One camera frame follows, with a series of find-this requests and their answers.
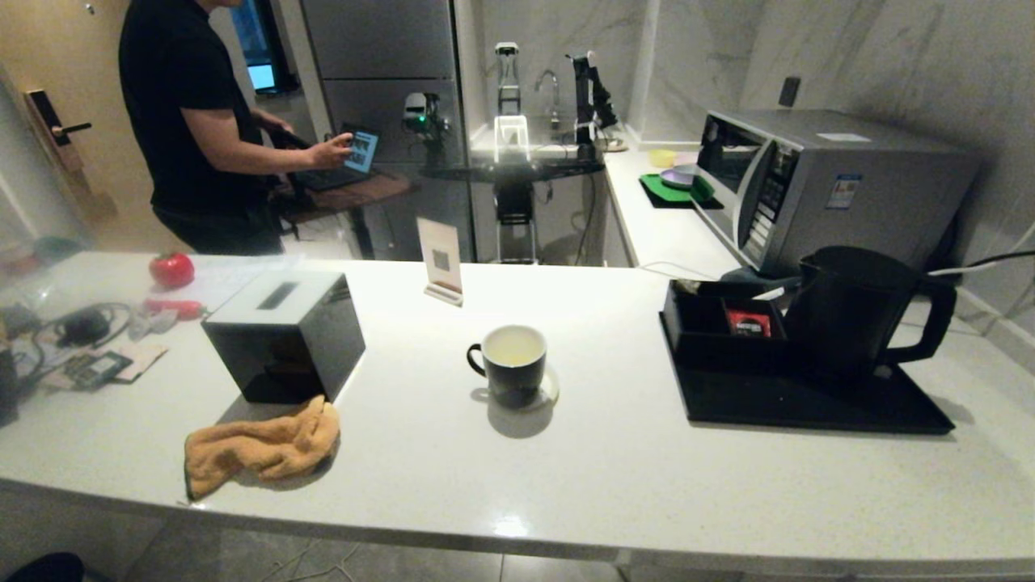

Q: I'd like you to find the man in black shirt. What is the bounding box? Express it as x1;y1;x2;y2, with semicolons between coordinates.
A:
119;0;354;255

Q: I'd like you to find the grey refrigerator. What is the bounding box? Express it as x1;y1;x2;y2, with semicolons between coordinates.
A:
299;0;478;264

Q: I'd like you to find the silver microwave oven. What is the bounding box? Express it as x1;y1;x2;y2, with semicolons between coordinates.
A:
694;108;983;280

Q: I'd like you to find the black electric kettle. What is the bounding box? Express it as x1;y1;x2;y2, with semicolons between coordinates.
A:
783;247;959;381

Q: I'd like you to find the green mat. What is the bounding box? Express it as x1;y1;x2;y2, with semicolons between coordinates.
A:
639;171;725;211

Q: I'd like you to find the red tomato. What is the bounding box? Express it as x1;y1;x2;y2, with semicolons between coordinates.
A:
149;251;196;289

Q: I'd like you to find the QR code table sign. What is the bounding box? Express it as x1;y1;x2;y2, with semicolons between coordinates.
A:
416;217;466;308

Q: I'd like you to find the red chili pepper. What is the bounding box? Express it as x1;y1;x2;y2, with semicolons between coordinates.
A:
142;297;205;320

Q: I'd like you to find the blue lit monitor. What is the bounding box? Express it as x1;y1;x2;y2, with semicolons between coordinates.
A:
229;0;296;96

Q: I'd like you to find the crumpled white wrapper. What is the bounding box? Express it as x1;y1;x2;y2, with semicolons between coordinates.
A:
125;309;179;340

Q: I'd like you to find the black door lock handle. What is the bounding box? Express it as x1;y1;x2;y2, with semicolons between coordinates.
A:
24;89;92;152

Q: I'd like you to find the red tea packet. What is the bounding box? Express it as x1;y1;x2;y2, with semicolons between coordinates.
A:
725;309;773;338

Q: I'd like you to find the chrome faucet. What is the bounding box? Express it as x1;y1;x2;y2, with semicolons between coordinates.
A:
534;69;564;130

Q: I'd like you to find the black tissue box white lid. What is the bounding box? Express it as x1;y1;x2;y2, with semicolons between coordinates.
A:
201;269;366;405

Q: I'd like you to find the black table pedestal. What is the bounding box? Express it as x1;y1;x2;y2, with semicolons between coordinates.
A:
493;179;539;264

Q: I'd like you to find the black round tabletop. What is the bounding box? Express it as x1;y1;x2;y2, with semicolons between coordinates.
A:
420;154;607;183

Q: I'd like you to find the black mug white inside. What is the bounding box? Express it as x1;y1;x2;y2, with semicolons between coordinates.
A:
467;325;548;407

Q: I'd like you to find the thick white power cable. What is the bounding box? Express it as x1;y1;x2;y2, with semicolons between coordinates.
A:
922;259;1003;280

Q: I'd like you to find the black power cable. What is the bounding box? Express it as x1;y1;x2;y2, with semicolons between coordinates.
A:
966;249;1035;272

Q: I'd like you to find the black compartment organizer box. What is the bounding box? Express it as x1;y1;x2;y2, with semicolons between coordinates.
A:
663;279;797;373

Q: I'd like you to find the open laptop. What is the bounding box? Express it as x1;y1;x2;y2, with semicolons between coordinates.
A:
293;125;381;193

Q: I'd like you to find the dark green sachet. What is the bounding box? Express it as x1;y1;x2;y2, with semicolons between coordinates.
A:
63;352;134;391

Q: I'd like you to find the black hanging cable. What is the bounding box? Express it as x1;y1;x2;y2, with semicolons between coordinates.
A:
574;168;601;264

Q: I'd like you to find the black computer mouse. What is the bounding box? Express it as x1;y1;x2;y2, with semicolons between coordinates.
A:
58;311;112;347

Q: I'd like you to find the white base cabinet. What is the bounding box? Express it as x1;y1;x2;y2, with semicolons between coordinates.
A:
602;174;641;268

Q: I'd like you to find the orange cloth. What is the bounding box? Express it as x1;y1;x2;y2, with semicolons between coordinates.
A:
184;394;342;502

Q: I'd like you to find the black device green light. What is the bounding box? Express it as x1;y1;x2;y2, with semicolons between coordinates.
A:
403;91;450;142

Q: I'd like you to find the black serving tray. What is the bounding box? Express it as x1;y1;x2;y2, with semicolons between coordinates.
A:
659;311;957;436

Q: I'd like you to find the small wooden table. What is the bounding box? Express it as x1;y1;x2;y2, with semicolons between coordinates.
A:
271;170;413;259

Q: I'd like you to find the white glowing frame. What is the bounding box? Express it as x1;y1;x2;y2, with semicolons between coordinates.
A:
493;113;530;162

